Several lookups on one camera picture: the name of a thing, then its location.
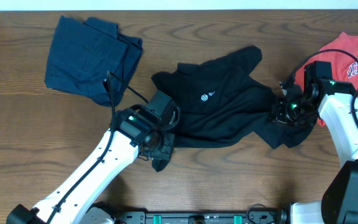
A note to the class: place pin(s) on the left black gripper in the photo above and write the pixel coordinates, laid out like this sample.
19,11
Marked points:
166,149

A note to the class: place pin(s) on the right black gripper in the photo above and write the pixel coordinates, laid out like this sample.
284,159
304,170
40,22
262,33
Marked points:
278,114

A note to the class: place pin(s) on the black t-shirt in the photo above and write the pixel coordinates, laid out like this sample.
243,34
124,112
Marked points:
220,103

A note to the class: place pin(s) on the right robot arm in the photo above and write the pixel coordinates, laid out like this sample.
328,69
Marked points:
335,103

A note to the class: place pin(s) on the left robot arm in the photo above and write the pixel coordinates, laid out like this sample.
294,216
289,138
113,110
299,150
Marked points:
141,130

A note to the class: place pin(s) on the folded navy blue trousers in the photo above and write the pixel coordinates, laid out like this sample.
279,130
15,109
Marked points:
92,59

